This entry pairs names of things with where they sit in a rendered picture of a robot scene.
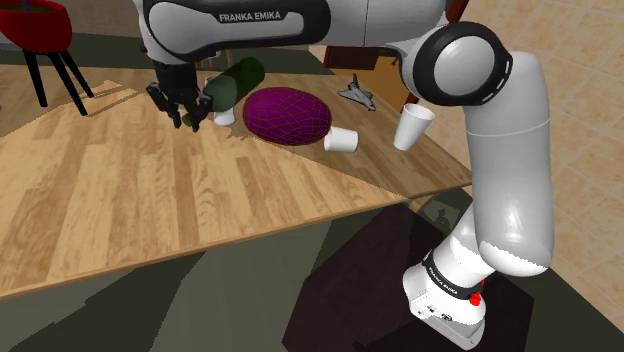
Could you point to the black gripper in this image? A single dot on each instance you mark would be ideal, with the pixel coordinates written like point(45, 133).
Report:
point(175, 80)

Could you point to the dark green bottle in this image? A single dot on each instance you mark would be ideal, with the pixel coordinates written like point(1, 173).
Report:
point(234, 83)

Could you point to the grey toy space shuttle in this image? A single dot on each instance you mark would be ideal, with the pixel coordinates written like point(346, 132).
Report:
point(360, 95)

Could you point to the dark robot stand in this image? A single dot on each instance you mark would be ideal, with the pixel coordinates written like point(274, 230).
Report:
point(360, 282)

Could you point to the white paper cup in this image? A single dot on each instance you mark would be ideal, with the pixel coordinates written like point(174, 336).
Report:
point(412, 126)
point(225, 118)
point(341, 140)

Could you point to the purple oval ball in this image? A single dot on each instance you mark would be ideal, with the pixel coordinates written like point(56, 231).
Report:
point(287, 116)

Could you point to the red chair with black legs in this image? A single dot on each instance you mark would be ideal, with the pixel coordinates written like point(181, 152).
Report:
point(36, 24)

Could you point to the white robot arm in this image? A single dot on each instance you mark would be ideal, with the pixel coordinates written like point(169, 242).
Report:
point(507, 161)

